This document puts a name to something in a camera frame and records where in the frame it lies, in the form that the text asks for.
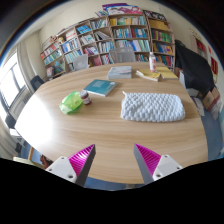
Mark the black office chair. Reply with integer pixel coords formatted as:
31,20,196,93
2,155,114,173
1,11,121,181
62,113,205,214
30,75,45,92

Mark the green plastic bag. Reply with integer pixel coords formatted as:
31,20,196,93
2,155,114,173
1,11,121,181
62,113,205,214
59,91,84,115

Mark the small jar with white lid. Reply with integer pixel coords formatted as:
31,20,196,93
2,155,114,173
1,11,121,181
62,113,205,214
79,89,92,106

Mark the wooden bookshelf unit with books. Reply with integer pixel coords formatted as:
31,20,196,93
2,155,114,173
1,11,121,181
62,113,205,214
39,3,176,79

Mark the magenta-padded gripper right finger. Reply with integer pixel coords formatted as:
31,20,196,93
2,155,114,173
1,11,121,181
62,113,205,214
133,143,184,185

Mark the black hanging coat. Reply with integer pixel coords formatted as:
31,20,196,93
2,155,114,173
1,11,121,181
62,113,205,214
174,39,216,98

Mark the window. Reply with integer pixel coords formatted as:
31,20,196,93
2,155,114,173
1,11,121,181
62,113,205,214
0,53,28,108

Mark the white box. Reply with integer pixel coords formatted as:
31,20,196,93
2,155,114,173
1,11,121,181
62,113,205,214
178,69,201,98

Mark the yellow open book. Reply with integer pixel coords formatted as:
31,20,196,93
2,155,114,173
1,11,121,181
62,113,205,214
135,68,161,83

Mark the grey mesh chair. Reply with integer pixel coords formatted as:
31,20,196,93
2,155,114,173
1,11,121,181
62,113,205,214
109,46,137,64

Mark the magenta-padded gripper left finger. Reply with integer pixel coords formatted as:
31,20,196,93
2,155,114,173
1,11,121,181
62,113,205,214
45,143,97,188

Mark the white knobbly towel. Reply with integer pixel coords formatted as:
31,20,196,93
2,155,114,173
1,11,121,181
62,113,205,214
120,90,186,123

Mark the clear plastic bottle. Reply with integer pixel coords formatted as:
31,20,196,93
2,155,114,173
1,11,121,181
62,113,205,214
148,51,158,73

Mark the cardboard box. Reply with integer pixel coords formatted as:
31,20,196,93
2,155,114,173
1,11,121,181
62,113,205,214
202,87,222,112

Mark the teal book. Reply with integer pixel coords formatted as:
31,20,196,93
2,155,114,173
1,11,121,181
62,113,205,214
83,78,118,98

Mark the small grey chair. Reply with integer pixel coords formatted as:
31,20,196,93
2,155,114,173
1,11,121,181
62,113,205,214
72,53,90,72

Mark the grey book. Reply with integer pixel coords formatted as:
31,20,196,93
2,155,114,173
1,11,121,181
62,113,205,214
106,65,133,80

